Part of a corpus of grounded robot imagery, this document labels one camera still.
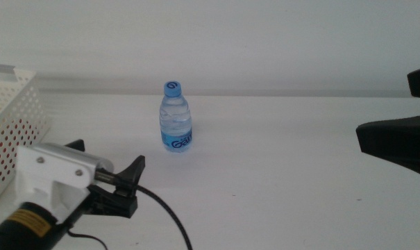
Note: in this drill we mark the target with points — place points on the red cola can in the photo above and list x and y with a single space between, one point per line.
8 139

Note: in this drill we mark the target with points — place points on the white perforated plastic basket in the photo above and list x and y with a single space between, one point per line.
25 104

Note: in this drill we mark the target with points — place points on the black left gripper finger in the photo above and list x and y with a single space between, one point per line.
76 144
131 175

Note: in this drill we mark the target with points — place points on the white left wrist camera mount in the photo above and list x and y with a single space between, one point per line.
46 180

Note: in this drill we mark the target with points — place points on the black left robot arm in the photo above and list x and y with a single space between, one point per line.
18 229

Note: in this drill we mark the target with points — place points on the clear water bottle blue cap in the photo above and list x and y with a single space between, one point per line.
175 121

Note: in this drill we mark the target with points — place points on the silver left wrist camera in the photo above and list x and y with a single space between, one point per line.
77 156

